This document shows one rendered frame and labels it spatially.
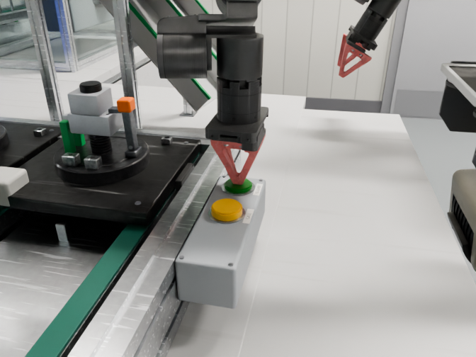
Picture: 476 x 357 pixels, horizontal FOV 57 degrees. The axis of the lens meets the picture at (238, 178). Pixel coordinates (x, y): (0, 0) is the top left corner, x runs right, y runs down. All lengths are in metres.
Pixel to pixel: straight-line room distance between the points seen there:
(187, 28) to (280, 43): 3.19
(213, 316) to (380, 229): 0.32
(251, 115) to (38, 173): 0.33
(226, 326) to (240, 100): 0.27
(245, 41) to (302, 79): 3.25
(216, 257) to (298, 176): 0.42
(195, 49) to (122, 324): 0.31
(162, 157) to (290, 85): 3.14
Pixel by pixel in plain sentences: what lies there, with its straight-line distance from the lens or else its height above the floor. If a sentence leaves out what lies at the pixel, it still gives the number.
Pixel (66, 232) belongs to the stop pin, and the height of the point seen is 0.93.
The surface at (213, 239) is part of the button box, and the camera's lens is 0.52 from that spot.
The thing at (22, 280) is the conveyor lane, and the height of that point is 0.92.
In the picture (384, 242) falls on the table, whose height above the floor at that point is 0.86.
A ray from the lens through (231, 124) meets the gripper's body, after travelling 0.55.
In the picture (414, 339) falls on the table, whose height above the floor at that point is 0.86.
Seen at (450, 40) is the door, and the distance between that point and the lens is 3.78.
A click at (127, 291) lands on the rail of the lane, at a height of 0.96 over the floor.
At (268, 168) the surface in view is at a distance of 0.89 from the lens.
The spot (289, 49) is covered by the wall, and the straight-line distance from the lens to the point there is 3.72.
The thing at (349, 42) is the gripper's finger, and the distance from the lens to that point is 1.05.
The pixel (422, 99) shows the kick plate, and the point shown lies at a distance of 3.85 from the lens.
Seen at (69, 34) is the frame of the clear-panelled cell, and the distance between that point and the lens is 1.70.
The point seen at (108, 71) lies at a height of 0.86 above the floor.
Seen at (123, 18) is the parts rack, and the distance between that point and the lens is 0.83.
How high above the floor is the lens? 1.27
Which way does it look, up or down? 28 degrees down
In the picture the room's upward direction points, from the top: straight up
